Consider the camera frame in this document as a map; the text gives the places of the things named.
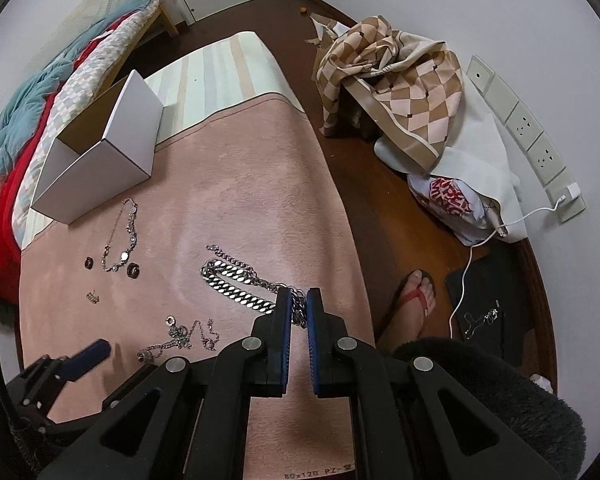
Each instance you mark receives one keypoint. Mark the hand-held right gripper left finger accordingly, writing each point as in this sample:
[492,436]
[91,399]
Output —
[283,345]

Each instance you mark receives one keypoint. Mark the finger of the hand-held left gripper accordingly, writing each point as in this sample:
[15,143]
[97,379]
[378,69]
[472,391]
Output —
[87,355]

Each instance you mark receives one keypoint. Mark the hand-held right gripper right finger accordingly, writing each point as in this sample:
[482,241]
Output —
[312,345]

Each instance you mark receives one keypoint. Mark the small silver ear clip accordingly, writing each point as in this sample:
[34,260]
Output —
[93,297]

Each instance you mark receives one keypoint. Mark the red flip-flop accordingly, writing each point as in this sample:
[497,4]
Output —
[414,297]

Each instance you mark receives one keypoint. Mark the person's foot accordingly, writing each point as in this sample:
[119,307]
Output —
[420,290]

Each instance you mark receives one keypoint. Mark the red blanket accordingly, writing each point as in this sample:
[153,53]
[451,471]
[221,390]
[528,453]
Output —
[10,220]

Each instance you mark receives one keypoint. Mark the pink mat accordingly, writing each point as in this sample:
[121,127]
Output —
[230,185]

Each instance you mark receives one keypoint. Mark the white cardboard box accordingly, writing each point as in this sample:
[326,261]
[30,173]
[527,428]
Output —
[100,180]

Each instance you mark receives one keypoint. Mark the plastic bag with red print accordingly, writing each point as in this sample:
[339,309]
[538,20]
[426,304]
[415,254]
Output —
[450,200]

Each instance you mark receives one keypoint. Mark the dark fuzzy garment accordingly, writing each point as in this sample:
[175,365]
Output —
[505,410]

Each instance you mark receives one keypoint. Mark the black flat bag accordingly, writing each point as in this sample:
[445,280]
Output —
[510,280]

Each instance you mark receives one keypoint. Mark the blue blanket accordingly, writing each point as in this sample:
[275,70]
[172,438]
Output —
[25,105]

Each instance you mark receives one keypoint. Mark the brown checkered scarf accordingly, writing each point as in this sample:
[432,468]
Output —
[405,85]

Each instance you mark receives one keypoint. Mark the striped mattress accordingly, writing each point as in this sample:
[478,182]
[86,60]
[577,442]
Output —
[220,70]

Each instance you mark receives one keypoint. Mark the white charger plug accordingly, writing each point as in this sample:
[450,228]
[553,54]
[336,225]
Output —
[573,192]

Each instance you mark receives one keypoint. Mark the white wall socket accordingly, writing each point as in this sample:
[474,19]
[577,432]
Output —
[524,125]
[562,210]
[545,156]

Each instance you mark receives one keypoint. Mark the wooden bed frame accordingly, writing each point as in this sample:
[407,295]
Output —
[152,22]

